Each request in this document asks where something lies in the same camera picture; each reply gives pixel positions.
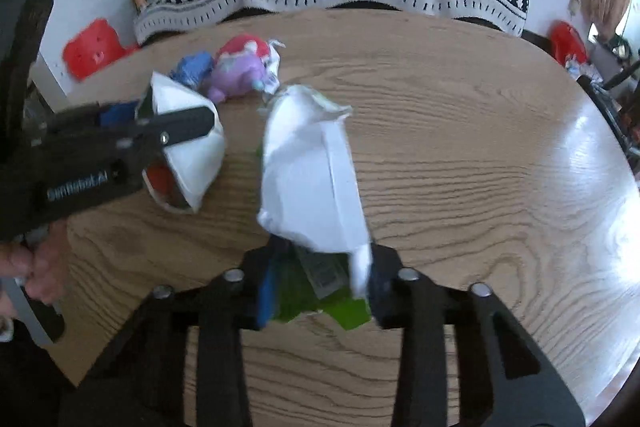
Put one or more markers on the white plastic wrapper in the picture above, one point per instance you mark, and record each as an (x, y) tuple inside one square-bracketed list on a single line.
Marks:
[(305, 167)]

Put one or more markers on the black chair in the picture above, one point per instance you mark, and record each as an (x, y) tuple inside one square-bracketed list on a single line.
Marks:
[(612, 107)]

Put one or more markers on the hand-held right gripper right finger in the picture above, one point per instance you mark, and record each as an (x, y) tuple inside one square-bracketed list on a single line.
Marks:
[(382, 304)]

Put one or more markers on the red bear-shaped chair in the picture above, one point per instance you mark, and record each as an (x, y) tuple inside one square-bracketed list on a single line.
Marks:
[(95, 49)]

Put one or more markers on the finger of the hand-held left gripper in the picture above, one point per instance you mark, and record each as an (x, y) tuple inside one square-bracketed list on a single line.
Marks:
[(185, 127), (117, 114)]

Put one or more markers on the green snack packet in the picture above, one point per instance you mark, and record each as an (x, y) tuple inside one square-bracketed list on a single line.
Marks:
[(345, 313)]

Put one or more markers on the blue plush toy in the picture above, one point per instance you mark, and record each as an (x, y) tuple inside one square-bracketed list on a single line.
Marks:
[(192, 69)]

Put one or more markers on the red bag on floor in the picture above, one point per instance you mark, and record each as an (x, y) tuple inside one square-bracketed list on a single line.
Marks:
[(567, 42)]

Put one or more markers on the white cabinet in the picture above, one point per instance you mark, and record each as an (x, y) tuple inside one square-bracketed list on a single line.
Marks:
[(90, 7)]

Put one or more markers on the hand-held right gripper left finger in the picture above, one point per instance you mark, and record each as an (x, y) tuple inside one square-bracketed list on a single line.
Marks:
[(265, 297)]

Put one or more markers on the purple and red plush toy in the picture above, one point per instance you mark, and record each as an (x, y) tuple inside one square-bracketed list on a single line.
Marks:
[(235, 69)]

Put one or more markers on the person's left hand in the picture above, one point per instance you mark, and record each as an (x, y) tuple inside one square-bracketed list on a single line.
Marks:
[(42, 267)]

